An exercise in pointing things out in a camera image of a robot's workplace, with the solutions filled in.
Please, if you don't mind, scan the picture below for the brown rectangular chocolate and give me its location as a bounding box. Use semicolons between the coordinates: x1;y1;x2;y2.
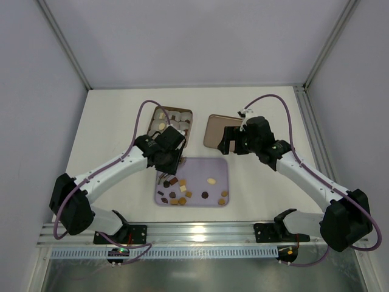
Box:
169;178;178;186

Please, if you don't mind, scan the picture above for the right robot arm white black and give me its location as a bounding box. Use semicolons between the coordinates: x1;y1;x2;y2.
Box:
218;116;373;252

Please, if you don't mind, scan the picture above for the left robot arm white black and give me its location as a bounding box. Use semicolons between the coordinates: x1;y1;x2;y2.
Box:
49;126;186;245

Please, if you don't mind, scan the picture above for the white swirl oval chocolate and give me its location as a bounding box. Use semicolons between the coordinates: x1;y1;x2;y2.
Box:
207;178;216;185

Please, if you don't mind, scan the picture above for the brown tin lid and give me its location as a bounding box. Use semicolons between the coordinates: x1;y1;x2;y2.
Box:
203;114;241;149

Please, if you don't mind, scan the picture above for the brown tin box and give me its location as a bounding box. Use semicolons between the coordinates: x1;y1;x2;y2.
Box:
147;106;193;148

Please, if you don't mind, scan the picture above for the purple plastic tray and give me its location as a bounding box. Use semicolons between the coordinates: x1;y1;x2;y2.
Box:
154;158;230;207

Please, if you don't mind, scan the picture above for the aluminium rail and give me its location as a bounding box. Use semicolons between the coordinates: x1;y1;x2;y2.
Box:
36;221;302;247

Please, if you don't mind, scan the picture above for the right black mount plate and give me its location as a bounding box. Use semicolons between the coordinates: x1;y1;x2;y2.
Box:
253;223;280;243

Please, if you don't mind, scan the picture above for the black mount plate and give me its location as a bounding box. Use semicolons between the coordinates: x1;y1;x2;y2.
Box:
108;224;147;245
253;223;280;243

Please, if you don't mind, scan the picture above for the left black mount plate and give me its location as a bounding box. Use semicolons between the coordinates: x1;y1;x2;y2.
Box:
108;224;147;245

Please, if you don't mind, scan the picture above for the white slotted cable duct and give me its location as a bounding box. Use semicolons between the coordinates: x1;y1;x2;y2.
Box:
50;246;278;260

